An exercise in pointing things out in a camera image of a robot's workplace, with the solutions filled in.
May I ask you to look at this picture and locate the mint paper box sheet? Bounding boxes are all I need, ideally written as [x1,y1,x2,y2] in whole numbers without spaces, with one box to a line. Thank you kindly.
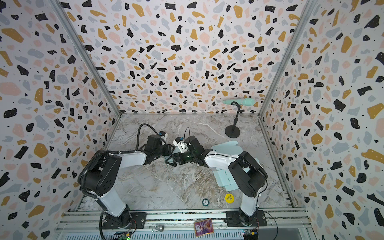
[165,145,193,167]

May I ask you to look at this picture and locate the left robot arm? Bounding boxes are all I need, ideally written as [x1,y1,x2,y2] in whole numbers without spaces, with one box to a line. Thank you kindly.
[78,131,175,229]

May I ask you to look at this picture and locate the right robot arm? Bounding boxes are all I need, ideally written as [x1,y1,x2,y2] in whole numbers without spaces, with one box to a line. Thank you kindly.
[165,136,268,226]

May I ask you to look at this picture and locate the mint flat box sheets stack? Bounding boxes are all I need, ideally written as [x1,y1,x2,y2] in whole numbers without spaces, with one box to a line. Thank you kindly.
[204,141,268,198]

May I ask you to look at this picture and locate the dark round tape roll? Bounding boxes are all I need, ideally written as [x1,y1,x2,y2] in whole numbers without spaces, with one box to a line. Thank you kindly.
[202,199,210,207]

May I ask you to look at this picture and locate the black round-base stand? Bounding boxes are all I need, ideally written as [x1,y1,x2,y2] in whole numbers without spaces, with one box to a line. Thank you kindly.
[225,101,241,139]

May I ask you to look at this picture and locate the yellow round sticker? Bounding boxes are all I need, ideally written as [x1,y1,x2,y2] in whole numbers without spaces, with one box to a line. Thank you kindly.
[225,193,235,204]

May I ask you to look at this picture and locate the purple snack packet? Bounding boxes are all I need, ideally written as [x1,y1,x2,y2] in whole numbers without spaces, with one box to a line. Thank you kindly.
[194,219,214,237]

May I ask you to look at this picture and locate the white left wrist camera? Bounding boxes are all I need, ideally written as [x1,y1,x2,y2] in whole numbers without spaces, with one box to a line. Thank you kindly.
[159,131,168,140]

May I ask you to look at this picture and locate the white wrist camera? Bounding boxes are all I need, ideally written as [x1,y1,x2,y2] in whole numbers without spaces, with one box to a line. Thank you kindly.
[173,137,189,153]
[159,131,168,140]

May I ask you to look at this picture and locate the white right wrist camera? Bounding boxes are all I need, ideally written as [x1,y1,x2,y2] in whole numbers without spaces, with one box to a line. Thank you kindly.
[173,137,189,153]

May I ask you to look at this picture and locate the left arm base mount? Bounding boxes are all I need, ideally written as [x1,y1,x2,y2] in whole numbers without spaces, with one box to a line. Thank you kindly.
[102,212,147,231]

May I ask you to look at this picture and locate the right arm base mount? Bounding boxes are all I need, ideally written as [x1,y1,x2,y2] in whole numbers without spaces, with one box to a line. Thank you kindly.
[224,210,267,228]

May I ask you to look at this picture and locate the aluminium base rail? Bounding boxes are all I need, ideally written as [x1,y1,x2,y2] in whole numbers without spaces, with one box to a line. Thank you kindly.
[53,208,316,240]

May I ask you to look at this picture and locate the aluminium corner post left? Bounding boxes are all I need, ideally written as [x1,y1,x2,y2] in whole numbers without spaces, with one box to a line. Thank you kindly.
[48,1,122,118]

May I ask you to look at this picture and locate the aluminium corner post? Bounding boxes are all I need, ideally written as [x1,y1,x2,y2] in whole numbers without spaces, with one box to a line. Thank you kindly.
[48,1,122,118]
[259,0,319,118]

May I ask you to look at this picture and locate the aluminium corner post right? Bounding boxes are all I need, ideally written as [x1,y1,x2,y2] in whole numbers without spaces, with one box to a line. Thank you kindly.
[259,0,319,118]

